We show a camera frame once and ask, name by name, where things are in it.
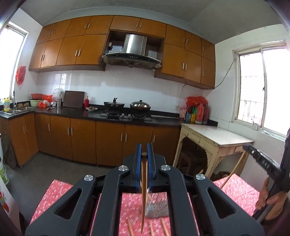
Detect bamboo chopstick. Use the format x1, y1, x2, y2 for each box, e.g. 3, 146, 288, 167
127, 219, 134, 236
149, 220, 155, 236
160, 218, 170, 236
141, 152, 148, 233

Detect lower wooden kitchen cabinets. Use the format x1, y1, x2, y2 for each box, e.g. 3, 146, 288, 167
1, 112, 181, 166

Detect steel kitchen sink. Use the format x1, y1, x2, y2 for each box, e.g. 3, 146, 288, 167
3, 107, 36, 115

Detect person's right hand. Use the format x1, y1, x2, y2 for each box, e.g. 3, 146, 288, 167
256, 177, 287, 220

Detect pink floral tablecloth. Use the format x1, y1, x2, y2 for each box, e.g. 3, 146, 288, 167
31, 174, 259, 235

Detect cream wooden side table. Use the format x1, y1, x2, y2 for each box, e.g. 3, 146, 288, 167
173, 123, 254, 178

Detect red sauce bottle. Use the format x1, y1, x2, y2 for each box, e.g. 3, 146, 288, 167
195, 103, 204, 124

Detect plate with food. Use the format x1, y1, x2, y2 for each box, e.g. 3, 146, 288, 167
86, 106, 97, 112

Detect right window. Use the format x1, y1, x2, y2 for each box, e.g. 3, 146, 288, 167
234, 45, 289, 138

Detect window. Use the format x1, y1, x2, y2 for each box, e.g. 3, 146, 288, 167
234, 45, 289, 138
0, 22, 27, 100

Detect red bottle on counter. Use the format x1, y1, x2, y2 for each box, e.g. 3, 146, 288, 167
84, 95, 90, 109

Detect dark wooden cutting board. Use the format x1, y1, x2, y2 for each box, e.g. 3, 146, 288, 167
62, 90, 85, 109

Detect red bag over bottles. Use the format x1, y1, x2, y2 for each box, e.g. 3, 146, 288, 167
186, 96, 208, 107

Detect black wok with lid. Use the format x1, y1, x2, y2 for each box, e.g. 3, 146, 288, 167
104, 97, 125, 111

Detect green white basin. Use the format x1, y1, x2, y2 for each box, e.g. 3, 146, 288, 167
30, 99, 43, 107

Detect gas stove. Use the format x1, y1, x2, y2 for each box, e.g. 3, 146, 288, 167
100, 111, 152, 121

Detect red basin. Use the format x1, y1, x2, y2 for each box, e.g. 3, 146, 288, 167
31, 93, 43, 100

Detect dark wok with steel lid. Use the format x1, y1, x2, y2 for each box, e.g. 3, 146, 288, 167
130, 100, 151, 112

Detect yellow detergent bottle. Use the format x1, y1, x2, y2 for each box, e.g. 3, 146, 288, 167
3, 97, 10, 112

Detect left window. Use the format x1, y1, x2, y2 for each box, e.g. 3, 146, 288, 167
0, 22, 27, 100

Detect steel wire utensil holder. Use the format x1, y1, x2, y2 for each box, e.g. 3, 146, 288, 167
145, 189, 169, 218

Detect red plastic bag on wall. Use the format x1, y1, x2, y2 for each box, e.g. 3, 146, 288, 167
16, 66, 26, 86

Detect upper wooden wall cabinets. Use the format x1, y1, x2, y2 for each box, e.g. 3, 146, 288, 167
29, 15, 215, 89

